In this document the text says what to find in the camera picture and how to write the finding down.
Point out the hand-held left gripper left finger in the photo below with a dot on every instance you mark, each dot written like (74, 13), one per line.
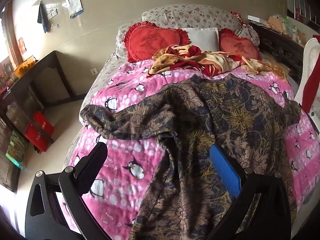
(92, 162)

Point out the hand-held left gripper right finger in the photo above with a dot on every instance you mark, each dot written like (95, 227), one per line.
(225, 167)

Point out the dark floral patterned garment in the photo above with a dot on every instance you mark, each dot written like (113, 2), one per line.
(200, 120)

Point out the red box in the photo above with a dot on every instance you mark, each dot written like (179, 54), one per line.
(36, 137)
(43, 123)

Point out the pink penguin blanket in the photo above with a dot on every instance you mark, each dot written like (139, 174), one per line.
(130, 97)

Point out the green package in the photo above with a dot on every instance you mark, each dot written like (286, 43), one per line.
(16, 147)

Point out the brown louvered cabinet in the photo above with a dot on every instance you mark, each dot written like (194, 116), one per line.
(7, 170)

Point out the dark wooden desk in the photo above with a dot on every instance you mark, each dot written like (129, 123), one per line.
(50, 62)

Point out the red cloth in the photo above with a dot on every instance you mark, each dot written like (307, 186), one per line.
(311, 90)

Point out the orange basket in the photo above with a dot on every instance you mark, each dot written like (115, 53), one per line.
(23, 66)

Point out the red and yellow blanket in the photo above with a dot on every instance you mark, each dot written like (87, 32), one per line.
(180, 57)

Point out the red heart-shaped pillow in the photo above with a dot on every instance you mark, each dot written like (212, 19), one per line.
(237, 47)
(150, 40)

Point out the dark carved wooden headboard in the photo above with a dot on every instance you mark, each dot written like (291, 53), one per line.
(277, 50)

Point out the white pillow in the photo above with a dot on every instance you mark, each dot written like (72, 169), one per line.
(202, 37)

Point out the white chair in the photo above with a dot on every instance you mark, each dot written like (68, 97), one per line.
(310, 52)

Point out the white box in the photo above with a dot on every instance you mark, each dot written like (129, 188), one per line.
(257, 18)

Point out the dark hanging cloth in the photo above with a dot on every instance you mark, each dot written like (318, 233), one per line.
(42, 17)

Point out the pile of packets and bags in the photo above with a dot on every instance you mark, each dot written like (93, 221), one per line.
(275, 22)

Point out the long floral pillow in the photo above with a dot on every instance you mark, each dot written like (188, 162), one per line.
(195, 15)

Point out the wall outlet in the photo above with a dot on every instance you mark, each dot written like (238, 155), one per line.
(94, 71)

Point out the red wall calendar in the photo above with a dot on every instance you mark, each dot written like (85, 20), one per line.
(22, 45)

